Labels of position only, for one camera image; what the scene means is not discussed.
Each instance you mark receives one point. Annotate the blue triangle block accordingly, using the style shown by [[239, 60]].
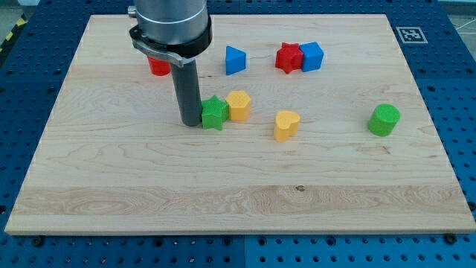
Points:
[[235, 60]]

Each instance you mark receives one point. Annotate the white fiducial marker tag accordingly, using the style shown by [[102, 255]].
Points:
[[411, 35]]

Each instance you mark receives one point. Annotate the yellow hexagon block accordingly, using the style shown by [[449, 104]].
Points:
[[239, 104]]

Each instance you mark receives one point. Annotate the green cylinder block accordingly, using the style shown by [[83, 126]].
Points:
[[383, 120]]

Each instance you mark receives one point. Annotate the blue cube block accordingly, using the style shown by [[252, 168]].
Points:
[[313, 56]]

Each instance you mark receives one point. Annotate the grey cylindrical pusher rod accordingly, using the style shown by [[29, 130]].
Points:
[[186, 83]]

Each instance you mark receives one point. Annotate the wooden board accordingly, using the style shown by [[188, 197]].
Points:
[[115, 158]]

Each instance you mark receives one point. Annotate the yellow heart block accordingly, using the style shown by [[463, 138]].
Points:
[[285, 125]]

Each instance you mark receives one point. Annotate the red star block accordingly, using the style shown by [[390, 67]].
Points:
[[289, 57]]

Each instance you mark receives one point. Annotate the green star block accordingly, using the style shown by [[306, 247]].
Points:
[[214, 113]]

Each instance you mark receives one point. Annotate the red cylinder block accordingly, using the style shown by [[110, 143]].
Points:
[[158, 67]]

